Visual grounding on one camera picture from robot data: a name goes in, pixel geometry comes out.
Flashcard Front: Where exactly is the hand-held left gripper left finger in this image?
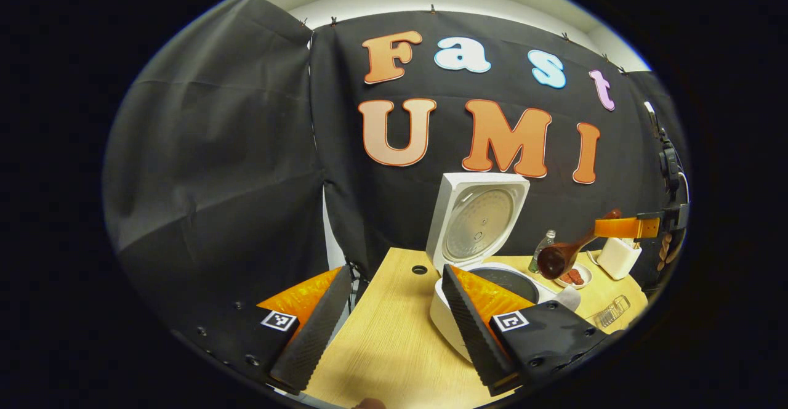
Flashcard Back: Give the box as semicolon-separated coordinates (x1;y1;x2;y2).
185;265;353;396

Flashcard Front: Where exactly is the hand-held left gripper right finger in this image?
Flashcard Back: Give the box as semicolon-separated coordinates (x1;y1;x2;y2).
441;265;624;397

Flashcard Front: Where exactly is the brown wooden spoon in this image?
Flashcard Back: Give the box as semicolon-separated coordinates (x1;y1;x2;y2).
537;208;624;280

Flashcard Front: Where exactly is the white rice cooker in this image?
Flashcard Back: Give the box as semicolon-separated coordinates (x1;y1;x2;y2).
425;172;582;364

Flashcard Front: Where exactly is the white toaster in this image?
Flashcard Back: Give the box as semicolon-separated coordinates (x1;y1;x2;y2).
596;237;643;281

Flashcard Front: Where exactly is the round white plate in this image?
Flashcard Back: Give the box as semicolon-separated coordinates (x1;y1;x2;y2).
554;263;593;290

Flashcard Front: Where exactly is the clear plastic water bottle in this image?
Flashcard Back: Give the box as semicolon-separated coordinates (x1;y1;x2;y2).
528;230;557;274

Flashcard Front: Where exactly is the black backdrop cloth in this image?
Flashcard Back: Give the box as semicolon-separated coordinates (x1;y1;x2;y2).
103;0;689;336

